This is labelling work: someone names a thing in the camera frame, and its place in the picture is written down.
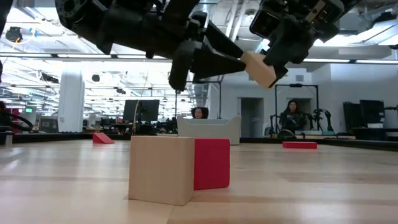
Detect black metal gantry frame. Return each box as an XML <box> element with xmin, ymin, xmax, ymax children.
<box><xmin>274</xmin><ymin>83</ymin><xmax>320</xmax><ymax>134</ymax></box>

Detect long natural wood block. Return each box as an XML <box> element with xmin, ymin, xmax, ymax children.
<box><xmin>241</xmin><ymin>50</ymin><xmax>277</xmax><ymax>90</ymax></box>

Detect red wedge block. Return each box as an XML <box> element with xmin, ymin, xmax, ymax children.
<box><xmin>92</xmin><ymin>133</ymin><xmax>115</xmax><ymax>144</ymax></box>

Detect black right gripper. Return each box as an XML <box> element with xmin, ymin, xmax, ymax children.
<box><xmin>262</xmin><ymin>0</ymin><xmax>355</xmax><ymax>89</ymax></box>

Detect red cube block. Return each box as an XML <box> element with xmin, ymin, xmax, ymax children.
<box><xmin>193</xmin><ymin>138</ymin><xmax>231</xmax><ymax>191</ymax></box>

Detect natural wood cube block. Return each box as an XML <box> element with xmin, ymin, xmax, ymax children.
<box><xmin>127</xmin><ymin>135</ymin><xmax>196</xmax><ymax>207</ymax></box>

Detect person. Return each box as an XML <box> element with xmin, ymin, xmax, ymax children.
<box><xmin>279</xmin><ymin>99</ymin><xmax>307</xmax><ymax>134</ymax></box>
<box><xmin>190</xmin><ymin>106</ymin><xmax>210</xmax><ymax>119</ymax></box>

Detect white round column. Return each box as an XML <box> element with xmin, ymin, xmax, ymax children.
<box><xmin>57</xmin><ymin>70</ymin><xmax>85</xmax><ymax>134</ymax></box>

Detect black background screens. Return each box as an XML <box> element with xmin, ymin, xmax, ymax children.
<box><xmin>343</xmin><ymin>99</ymin><xmax>386</xmax><ymax>129</ymax></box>

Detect grey translucent plastic bin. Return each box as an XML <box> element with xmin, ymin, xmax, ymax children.
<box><xmin>177</xmin><ymin>115</ymin><xmax>242</xmax><ymax>146</ymax></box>

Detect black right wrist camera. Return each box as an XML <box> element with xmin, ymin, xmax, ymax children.
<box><xmin>249</xmin><ymin>9</ymin><xmax>280</xmax><ymax>39</ymax></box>

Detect long red block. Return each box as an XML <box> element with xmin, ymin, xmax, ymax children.
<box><xmin>282</xmin><ymin>141</ymin><xmax>318</xmax><ymax>150</ymax></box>

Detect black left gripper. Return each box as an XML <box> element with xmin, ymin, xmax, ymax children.
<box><xmin>133</xmin><ymin>0</ymin><xmax>247</xmax><ymax>91</ymax></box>

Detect black computer monitor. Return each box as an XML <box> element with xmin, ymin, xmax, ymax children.
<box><xmin>123</xmin><ymin>99</ymin><xmax>160</xmax><ymax>123</ymax></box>

